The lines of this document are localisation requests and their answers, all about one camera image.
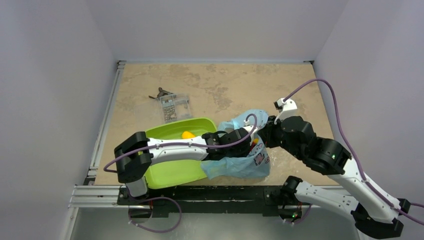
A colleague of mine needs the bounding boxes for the aluminium frame rail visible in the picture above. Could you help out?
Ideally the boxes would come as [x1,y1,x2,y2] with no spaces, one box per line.
[68,185,120,208]

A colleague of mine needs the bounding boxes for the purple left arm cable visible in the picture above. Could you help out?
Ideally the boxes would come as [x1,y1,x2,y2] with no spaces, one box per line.
[103,113,259,233]

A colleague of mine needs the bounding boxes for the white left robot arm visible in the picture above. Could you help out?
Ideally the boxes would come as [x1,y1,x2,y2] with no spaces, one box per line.
[114,125,258,205]

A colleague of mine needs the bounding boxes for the yellow fake mango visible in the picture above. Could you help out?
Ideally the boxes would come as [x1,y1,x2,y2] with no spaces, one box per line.
[181,131,196,139]

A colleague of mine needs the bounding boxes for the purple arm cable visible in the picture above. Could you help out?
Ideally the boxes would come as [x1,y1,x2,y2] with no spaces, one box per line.
[283,78,424,227]
[103,113,259,233]

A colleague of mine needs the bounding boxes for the clear plastic screw box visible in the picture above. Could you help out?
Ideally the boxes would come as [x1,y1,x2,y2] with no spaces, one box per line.
[159,93,193,124]

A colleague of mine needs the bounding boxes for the red orange fake fruit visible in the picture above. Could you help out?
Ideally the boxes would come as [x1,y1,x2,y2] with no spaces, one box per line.
[249,138,259,152]

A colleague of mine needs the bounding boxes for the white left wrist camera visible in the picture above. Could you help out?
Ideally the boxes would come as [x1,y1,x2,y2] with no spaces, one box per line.
[242,125,259,135]

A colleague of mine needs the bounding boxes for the black base bar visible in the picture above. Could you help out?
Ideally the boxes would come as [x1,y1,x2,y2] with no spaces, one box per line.
[117,185,303,220]

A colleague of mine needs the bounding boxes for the blue printed plastic bag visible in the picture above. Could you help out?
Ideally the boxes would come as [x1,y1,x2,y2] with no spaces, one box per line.
[200,109,271,179]

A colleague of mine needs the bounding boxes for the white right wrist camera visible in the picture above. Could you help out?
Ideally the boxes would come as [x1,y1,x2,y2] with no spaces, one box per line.
[274,98,298,125]

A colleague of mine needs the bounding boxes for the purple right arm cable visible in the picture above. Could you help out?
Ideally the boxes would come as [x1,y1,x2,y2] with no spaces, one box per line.
[283,78,424,227]

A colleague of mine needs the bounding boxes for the lime green plastic tray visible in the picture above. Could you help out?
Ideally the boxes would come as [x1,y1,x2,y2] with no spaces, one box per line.
[144,117,217,189]

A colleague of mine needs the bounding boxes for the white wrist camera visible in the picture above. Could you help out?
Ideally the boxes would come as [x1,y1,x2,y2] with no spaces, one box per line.
[242,125,259,135]
[274,98,298,125]

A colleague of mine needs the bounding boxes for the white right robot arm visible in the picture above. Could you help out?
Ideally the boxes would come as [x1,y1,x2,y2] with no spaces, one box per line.
[258,116,411,240]

